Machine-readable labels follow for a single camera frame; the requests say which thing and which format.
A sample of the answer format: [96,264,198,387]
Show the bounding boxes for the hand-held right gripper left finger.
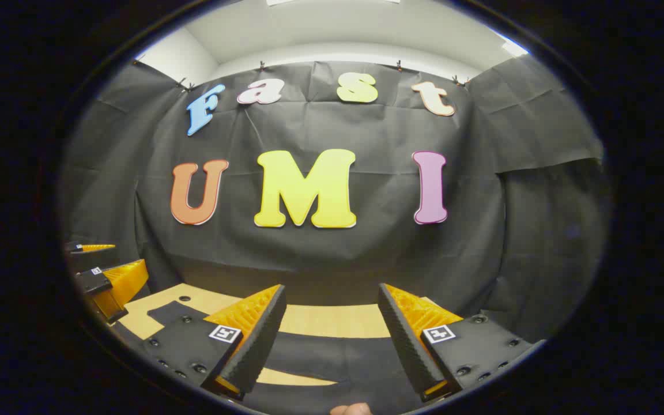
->
[141,284,287,401]

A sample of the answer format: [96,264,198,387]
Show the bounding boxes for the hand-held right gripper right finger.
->
[378,282,543,403]

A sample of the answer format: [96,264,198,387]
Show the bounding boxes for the dark blue jeans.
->
[146,300,425,413]

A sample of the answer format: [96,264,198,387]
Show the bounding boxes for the black backdrop cloth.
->
[61,58,612,346]

